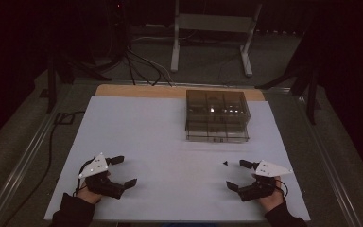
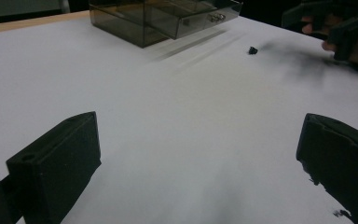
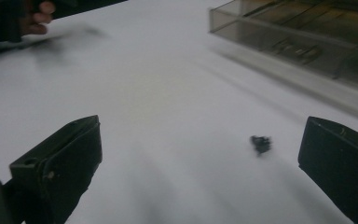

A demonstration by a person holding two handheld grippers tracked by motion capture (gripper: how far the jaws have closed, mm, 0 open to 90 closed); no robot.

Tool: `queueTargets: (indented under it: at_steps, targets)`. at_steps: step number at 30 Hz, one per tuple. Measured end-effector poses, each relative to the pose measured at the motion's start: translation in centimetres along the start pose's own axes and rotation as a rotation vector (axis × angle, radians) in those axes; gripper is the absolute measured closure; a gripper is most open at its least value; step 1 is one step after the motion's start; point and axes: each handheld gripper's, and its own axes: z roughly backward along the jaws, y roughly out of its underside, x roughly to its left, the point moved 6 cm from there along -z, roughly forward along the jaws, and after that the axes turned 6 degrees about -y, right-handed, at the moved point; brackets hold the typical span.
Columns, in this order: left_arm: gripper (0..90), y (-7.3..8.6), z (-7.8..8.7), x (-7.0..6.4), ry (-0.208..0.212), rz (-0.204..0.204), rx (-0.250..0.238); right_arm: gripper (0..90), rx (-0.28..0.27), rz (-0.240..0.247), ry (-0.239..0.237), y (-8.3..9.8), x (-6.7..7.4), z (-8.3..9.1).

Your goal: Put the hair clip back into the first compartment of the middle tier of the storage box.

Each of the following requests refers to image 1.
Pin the smoky transparent drawer box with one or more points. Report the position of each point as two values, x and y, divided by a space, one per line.
216 116

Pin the aluminium floor rail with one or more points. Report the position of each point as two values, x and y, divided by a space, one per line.
22 164
182 84
327 164

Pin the white table sheet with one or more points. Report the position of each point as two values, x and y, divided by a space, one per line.
157 151

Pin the person's left hand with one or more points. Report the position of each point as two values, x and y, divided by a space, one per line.
89 195

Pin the white metal stand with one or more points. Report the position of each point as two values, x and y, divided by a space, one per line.
214 22

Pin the small black triangular piece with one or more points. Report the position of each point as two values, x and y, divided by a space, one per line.
225 163

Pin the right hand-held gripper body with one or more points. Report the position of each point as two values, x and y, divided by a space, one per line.
269 169

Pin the person's right hand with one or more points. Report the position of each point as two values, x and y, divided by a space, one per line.
274 199

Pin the black tripod stand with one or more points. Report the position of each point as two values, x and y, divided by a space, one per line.
305 82

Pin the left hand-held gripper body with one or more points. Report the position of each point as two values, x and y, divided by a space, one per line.
95 167

